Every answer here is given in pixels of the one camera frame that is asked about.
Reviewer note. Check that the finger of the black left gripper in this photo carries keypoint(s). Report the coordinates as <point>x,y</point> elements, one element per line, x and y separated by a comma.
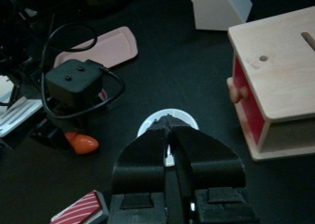
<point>54,135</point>

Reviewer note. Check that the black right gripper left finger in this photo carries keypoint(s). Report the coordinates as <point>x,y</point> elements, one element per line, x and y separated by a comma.
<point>142,166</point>

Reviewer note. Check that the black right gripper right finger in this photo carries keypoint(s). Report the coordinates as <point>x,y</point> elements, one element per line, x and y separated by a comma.
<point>209,169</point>

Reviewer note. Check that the orange toy carrot green end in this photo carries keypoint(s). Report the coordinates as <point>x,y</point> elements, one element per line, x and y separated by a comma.
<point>85,143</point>

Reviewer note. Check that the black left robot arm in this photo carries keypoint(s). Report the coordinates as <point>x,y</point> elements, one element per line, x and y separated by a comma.
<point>19,46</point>

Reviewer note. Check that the pink flat tray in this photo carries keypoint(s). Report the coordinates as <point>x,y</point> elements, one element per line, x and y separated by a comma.
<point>109,48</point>

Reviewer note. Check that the small white plate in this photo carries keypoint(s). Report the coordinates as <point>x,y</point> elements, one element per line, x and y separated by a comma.
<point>185,117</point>

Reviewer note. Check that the red white striped box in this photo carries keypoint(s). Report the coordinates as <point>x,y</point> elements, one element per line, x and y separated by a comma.
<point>81,210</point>

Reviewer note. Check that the wooden box with red drawer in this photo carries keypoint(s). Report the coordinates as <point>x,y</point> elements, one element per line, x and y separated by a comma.
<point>280,80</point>

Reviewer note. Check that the white wooden knife block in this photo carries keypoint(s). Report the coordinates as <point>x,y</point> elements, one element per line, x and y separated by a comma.
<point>219,6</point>

